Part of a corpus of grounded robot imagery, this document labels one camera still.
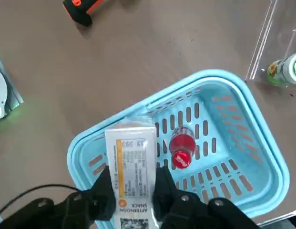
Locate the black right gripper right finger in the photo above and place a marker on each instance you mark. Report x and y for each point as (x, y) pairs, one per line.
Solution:
(169, 200)

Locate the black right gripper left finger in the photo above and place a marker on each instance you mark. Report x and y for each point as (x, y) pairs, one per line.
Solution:
(100, 200)

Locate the red Coca-Cola bottle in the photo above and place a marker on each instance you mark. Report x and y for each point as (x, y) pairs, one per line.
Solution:
(182, 148)

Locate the white cookie box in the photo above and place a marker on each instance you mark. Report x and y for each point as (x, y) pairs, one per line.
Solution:
(133, 155)

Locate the orange black barcode scanner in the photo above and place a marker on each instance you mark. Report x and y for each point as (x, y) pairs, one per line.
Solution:
(78, 12)

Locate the light blue shopping basket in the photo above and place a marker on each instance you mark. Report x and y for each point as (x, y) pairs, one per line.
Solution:
(245, 143)

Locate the white bottle green lid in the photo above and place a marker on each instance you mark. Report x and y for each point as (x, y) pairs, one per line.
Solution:
(290, 71)

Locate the clear stepped bottle shelf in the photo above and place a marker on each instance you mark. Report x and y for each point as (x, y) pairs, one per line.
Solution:
(276, 28)

